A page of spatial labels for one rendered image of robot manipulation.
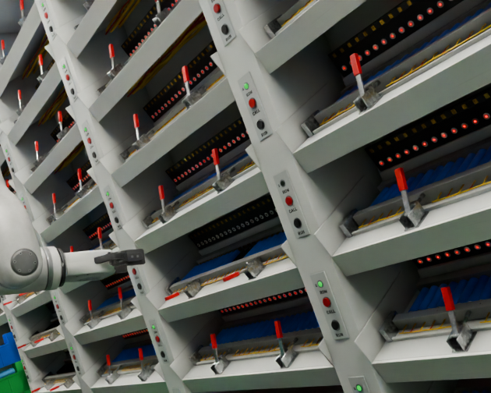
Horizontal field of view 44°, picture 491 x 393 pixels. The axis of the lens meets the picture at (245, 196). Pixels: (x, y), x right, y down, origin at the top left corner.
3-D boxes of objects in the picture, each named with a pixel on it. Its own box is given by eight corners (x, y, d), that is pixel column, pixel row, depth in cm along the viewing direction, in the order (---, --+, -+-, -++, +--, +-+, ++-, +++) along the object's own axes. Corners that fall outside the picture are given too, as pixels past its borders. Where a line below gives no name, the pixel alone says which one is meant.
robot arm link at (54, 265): (37, 294, 119) (52, 292, 121) (50, 287, 112) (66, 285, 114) (33, 253, 121) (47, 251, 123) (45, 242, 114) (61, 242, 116)
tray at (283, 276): (312, 285, 113) (280, 246, 111) (167, 323, 160) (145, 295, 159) (361, 222, 125) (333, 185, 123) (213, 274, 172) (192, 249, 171)
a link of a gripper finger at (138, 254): (113, 267, 120) (144, 264, 124) (119, 264, 117) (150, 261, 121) (111, 251, 121) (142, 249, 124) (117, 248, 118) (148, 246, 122)
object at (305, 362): (348, 384, 111) (303, 328, 109) (192, 392, 159) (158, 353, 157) (396, 310, 123) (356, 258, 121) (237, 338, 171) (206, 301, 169)
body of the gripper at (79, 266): (47, 291, 121) (100, 285, 127) (62, 282, 113) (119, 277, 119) (43, 254, 122) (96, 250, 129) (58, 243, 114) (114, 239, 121)
